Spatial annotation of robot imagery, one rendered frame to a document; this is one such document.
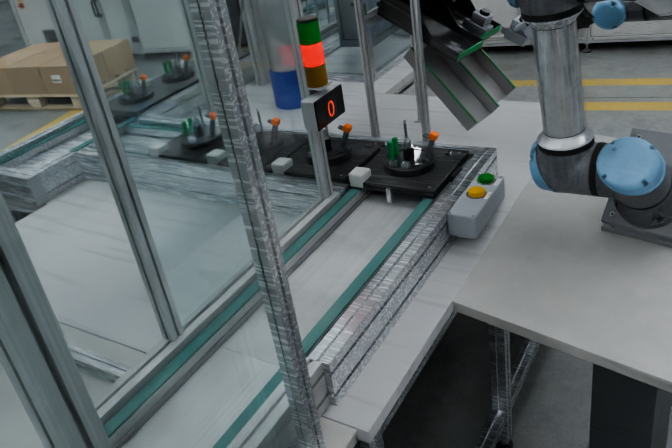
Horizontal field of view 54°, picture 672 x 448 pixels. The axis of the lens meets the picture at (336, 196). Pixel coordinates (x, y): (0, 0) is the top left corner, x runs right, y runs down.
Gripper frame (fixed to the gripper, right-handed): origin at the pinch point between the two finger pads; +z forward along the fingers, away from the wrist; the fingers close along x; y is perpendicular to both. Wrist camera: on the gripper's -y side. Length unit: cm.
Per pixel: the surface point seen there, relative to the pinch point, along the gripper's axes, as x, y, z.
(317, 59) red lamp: -65, -14, 10
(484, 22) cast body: -3.2, -4.7, 8.4
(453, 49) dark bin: -17.7, -1.9, 10.9
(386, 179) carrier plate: -52, 20, 21
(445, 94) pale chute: -21.4, 8.4, 16.7
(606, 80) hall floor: 281, 73, 127
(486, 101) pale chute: -8.6, 15.9, 14.5
